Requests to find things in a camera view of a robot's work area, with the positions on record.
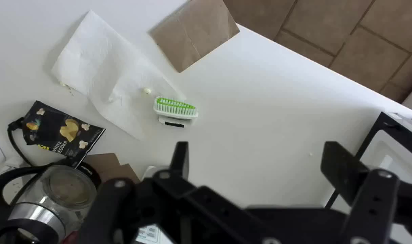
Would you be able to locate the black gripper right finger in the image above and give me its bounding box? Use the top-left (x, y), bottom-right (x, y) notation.
top-left (319, 140), bottom-right (412, 244)

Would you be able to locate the black popcorn bag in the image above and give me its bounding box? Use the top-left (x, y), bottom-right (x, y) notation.
top-left (20, 98), bottom-right (105, 168)

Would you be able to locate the white brush with green bristles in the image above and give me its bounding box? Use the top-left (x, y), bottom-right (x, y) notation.
top-left (151, 94), bottom-right (199, 128)

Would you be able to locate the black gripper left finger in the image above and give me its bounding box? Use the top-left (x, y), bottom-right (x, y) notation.
top-left (78, 140), bottom-right (261, 244)

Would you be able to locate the clear plastic bag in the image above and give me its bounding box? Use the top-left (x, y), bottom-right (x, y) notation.
top-left (50, 10), bottom-right (189, 140)

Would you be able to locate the flat brown cardboard piece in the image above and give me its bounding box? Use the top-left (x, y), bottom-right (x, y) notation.
top-left (82, 151), bottom-right (142, 184)

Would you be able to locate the glass kettle with black handle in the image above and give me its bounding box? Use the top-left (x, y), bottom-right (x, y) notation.
top-left (0, 161), bottom-right (102, 244)

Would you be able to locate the black kettle power cable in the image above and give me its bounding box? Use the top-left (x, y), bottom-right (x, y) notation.
top-left (6, 115), bottom-right (35, 166)

